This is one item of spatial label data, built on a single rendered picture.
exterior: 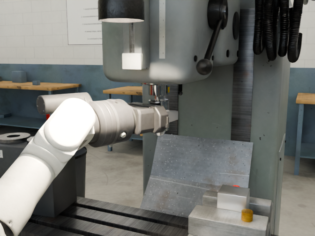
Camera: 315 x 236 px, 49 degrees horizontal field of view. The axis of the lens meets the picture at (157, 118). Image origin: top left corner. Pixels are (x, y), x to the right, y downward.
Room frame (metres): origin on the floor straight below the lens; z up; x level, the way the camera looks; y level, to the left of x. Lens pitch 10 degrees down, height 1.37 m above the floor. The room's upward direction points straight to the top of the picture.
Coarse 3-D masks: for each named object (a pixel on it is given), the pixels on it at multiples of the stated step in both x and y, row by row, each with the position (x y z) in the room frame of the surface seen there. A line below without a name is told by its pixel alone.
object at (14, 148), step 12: (0, 144) 0.91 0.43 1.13; (12, 144) 0.91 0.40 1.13; (24, 144) 0.91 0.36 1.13; (0, 156) 0.89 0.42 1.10; (12, 156) 0.88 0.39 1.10; (72, 156) 0.95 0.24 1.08; (0, 168) 0.89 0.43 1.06; (72, 168) 0.94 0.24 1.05; (60, 180) 0.88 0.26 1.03; (72, 180) 0.94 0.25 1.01; (48, 192) 0.85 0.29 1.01; (60, 192) 0.88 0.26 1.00; (72, 192) 0.94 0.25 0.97; (48, 204) 0.85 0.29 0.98; (60, 204) 0.88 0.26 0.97; (48, 216) 0.86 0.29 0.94
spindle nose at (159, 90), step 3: (150, 87) 0.75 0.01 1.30; (153, 87) 0.74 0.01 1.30; (156, 87) 0.74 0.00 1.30; (159, 87) 0.74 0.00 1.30; (162, 87) 0.74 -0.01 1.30; (165, 87) 0.74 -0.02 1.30; (150, 90) 0.75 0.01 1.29; (153, 90) 0.74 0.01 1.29; (156, 90) 0.74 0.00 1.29; (159, 90) 0.74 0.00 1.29; (162, 90) 0.74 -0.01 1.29; (165, 90) 0.74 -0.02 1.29; (150, 93) 0.75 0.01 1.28; (153, 93) 0.74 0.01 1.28; (156, 93) 0.74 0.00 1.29; (159, 93) 0.74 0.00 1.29; (162, 93) 0.74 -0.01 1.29; (165, 93) 0.74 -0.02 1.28; (168, 93) 0.75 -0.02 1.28
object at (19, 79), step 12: (12, 72) 6.10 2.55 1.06; (24, 72) 6.08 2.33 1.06; (0, 84) 5.71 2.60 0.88; (12, 84) 5.71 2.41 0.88; (24, 84) 5.71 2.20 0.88; (36, 84) 5.51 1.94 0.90; (48, 84) 5.71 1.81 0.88; (60, 84) 5.71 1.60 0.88; (72, 84) 5.71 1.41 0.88; (108, 96) 4.77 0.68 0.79; (132, 96) 5.40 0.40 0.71; (300, 96) 4.03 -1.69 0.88; (312, 96) 4.03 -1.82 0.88; (300, 108) 3.78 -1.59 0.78; (0, 120) 5.92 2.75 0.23; (12, 120) 5.92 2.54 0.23; (24, 120) 5.92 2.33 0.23; (36, 120) 5.92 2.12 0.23; (300, 120) 3.77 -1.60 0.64; (300, 132) 3.77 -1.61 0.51; (300, 144) 3.77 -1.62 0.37; (312, 144) 4.29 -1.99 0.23; (300, 156) 3.79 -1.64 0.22; (312, 156) 3.75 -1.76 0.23
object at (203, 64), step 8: (216, 0) 0.73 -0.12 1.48; (224, 0) 0.75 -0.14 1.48; (208, 8) 0.74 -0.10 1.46; (216, 8) 0.73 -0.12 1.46; (224, 8) 0.74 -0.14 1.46; (208, 16) 0.74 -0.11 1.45; (216, 16) 0.73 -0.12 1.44; (224, 16) 0.75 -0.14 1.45; (216, 24) 0.72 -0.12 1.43; (224, 24) 0.75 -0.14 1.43; (216, 32) 0.70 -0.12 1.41; (216, 40) 0.69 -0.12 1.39; (208, 48) 0.67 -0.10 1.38; (208, 56) 0.65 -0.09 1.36; (200, 64) 0.62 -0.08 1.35; (208, 64) 0.62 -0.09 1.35; (200, 72) 0.63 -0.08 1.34; (208, 72) 0.63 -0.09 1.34
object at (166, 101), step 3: (150, 99) 0.76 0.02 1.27; (153, 99) 0.76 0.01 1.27; (165, 99) 0.76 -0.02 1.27; (168, 99) 0.76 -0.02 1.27; (150, 102) 0.75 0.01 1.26; (153, 102) 0.74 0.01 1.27; (156, 102) 0.74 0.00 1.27; (159, 102) 0.74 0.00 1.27; (162, 102) 0.74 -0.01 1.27; (165, 102) 0.74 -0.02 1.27; (168, 102) 0.75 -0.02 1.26
